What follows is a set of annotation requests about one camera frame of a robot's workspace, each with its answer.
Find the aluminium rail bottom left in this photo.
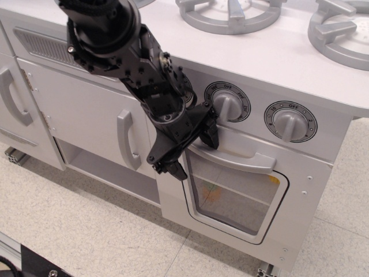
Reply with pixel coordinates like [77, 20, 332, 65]
[0, 232, 21, 269]

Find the silver oven door handle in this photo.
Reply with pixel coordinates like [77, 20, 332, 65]
[189, 135, 277, 174]

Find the grey middle temperature knob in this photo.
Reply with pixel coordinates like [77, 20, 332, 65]
[204, 81, 251, 122]

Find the white toy oven door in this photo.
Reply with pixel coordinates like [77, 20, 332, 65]
[156, 128, 332, 271]

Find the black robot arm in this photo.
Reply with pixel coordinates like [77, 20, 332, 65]
[57, 1, 219, 181]

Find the silver burner grate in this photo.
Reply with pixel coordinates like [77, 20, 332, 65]
[175, 1, 285, 35]
[308, 0, 368, 71]

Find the grey left stove knob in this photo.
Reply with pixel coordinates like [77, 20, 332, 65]
[182, 76, 194, 106]

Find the grey right timer knob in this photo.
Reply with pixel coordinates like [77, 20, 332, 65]
[264, 101, 318, 143]

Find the silver vent grille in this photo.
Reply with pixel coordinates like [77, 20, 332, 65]
[13, 28, 82, 69]

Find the silver left door handle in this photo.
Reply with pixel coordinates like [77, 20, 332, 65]
[0, 68, 33, 127]

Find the orange toy fruit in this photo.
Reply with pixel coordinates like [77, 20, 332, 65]
[202, 181, 222, 203]

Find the silver cabinet door handle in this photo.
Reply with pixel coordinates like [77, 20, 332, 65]
[116, 110, 141, 171]

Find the silver toy sink basin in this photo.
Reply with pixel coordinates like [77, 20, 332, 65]
[134, 0, 155, 9]

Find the white left fridge door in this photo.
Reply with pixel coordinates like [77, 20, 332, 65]
[1, 54, 65, 170]

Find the black braided cable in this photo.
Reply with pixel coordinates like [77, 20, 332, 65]
[0, 255, 24, 277]

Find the silver right burner grate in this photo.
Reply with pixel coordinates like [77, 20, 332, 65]
[308, 0, 368, 71]

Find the aluminium frame rail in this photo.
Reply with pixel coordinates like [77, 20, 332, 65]
[5, 147, 30, 166]
[257, 261, 281, 277]

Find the white toy kitchen body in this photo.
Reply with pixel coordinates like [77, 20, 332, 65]
[0, 0, 369, 265]

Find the white cabinet door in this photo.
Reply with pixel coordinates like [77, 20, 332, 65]
[18, 59, 155, 178]

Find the silver middle burner grate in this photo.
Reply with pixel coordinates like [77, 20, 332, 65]
[175, 1, 285, 35]

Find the aluminium frame rail left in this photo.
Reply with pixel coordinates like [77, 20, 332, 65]
[5, 147, 30, 166]

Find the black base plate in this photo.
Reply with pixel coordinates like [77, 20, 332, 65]
[21, 245, 71, 277]

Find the aluminium frame rail right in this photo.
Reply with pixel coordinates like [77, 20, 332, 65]
[257, 261, 281, 277]

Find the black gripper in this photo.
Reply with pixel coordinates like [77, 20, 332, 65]
[147, 102, 219, 181]

